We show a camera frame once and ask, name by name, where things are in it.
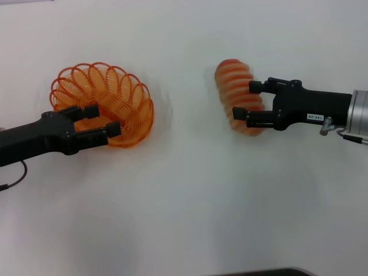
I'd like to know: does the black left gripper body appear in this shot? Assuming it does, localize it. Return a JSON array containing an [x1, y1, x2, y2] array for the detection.
[[0, 110, 79, 168]]

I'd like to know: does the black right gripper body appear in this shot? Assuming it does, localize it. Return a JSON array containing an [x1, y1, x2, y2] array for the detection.
[[273, 86, 353, 132]]

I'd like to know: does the orange striped bread loaf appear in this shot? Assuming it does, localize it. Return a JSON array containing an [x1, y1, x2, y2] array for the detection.
[[214, 58, 267, 137]]

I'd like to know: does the orange wire basket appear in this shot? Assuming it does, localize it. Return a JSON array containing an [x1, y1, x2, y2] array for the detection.
[[49, 61, 156, 149]]

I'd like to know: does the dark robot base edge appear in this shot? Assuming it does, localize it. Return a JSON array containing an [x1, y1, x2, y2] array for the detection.
[[214, 267, 316, 276]]

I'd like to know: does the metal bolt on right gripper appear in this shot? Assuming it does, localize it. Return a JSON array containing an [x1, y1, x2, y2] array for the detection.
[[319, 117, 335, 136]]

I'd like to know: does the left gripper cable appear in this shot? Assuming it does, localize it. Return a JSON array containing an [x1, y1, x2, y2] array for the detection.
[[0, 160, 29, 192]]

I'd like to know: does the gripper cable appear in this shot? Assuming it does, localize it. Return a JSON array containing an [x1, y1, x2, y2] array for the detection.
[[330, 124, 368, 145], [0, 160, 29, 192]]

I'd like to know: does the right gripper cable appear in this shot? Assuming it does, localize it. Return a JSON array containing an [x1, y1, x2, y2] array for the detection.
[[330, 124, 368, 145]]

